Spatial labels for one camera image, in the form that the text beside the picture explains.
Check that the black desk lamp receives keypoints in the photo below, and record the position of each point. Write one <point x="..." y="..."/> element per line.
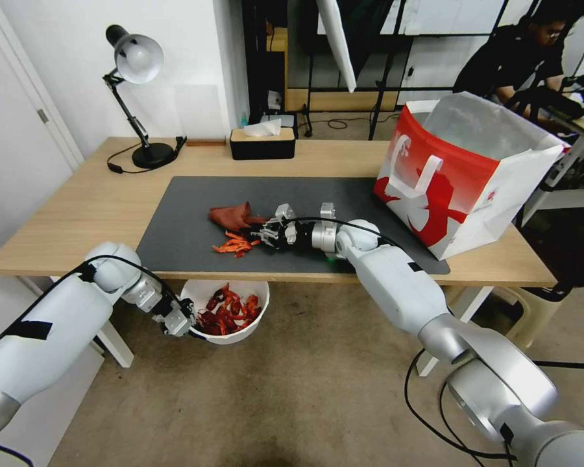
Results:
<point x="138" y="51"/>

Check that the white tissue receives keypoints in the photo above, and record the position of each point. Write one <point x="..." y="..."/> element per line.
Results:
<point x="265" y="127"/>

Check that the beige plastic stool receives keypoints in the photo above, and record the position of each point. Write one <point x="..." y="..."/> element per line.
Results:
<point x="528" y="311"/>

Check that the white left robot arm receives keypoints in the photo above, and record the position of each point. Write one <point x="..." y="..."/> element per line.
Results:
<point x="53" y="311"/>

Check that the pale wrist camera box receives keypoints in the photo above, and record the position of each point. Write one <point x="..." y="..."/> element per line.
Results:
<point x="284" y="212"/>
<point x="177" y="325"/>

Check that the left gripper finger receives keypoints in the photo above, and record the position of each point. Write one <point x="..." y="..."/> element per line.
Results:
<point x="190" y="309"/>
<point x="197" y="335"/>

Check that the red white takeout bag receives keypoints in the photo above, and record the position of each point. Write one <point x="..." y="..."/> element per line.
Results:
<point x="443" y="194"/>

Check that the red shrimp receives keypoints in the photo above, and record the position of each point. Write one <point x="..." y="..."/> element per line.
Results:
<point x="245" y="246"/>
<point x="219" y="296"/>
<point x="223" y="249"/>
<point x="234" y="311"/>
<point x="234" y="238"/>
<point x="253" y="304"/>
<point x="209" y="323"/>

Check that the rust brown towel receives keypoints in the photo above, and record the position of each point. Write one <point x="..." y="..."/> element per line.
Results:
<point x="231" y="214"/>

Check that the wooden cabinet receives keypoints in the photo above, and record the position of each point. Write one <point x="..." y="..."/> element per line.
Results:
<point x="278" y="68"/>

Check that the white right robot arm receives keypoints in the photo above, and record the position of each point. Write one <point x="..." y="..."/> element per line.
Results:
<point x="394" y="287"/>

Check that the black metal rack frame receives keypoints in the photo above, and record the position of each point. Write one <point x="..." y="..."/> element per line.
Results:
<point x="310" y="73"/>

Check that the white framed side desk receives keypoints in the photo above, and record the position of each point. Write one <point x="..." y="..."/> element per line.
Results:
<point x="581" y="141"/>

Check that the dark grey table mat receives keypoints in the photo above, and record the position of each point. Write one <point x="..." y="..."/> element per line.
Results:
<point x="199" y="204"/>

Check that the person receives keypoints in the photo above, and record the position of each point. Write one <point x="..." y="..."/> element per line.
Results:
<point x="516" y="53"/>

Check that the black tissue box wooden lid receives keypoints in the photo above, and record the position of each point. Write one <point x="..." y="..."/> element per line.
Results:
<point x="263" y="146"/>

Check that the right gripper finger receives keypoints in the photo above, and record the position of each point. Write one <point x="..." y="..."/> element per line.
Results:
<point x="265" y="241"/>
<point x="265" y="226"/>

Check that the white door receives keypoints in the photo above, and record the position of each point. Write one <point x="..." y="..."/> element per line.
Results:
<point x="9" y="121"/>

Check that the slanted white board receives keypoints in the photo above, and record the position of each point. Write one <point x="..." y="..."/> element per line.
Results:
<point x="338" y="44"/>

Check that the white round container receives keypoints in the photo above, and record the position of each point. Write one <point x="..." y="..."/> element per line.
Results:
<point x="233" y="335"/>

